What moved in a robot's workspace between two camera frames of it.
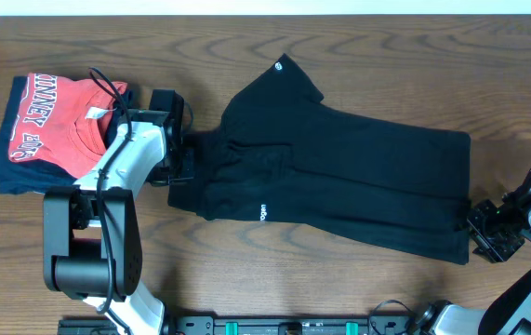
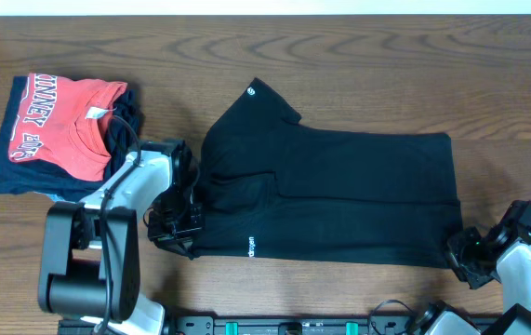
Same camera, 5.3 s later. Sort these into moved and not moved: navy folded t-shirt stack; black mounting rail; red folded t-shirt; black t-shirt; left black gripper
Moved: black t-shirt; left black gripper
Not moved: black mounting rail; navy folded t-shirt stack; red folded t-shirt
